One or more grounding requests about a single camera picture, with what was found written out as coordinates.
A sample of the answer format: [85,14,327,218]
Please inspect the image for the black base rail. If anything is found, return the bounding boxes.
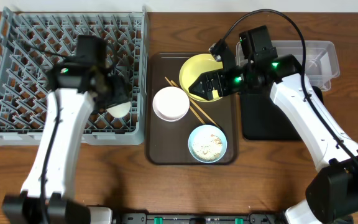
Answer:
[87,205,354,224]

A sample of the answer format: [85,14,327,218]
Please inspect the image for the light blue bowl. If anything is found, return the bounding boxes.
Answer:
[188,124,227,164]

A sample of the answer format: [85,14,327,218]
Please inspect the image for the clear plastic waste bin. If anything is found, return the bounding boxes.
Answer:
[235,40,341,92]

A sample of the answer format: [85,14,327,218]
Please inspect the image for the wooden chopstick upper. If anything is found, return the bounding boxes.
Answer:
[188,96,221,128]

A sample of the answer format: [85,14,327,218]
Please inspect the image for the pale green cup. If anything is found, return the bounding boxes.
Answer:
[106,101,132,118]

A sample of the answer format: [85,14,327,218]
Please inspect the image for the wooden chopstick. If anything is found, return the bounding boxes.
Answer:
[188,96,221,128]
[165,77,206,124]

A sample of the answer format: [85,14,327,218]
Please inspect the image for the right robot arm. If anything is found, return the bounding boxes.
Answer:
[188,55,358,223]

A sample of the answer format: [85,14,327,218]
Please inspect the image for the rice and food scraps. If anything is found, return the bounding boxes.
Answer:
[192,134,223,162]

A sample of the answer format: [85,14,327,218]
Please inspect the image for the black rectangular tray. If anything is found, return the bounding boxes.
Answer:
[239,85,325,141]

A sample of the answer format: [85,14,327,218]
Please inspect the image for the white pink shallow bowl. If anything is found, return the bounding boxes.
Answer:
[152,86,190,122]

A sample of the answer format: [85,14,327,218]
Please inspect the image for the wooden chopstick lower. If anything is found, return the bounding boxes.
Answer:
[165,77,206,124]

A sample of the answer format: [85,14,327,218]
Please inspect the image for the grey plastic dishwasher rack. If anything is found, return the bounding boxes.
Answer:
[0,8,149,146]

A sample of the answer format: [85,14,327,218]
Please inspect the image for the yellow round plate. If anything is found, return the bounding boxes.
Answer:
[179,54,223,102]

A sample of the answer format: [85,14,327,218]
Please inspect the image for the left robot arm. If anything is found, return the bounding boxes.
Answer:
[2,62,131,223]

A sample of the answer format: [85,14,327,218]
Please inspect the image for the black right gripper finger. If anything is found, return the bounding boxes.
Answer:
[188,82,212,100]
[190,72,208,89]

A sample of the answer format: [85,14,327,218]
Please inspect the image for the dark brown serving tray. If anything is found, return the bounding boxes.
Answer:
[145,53,239,166]

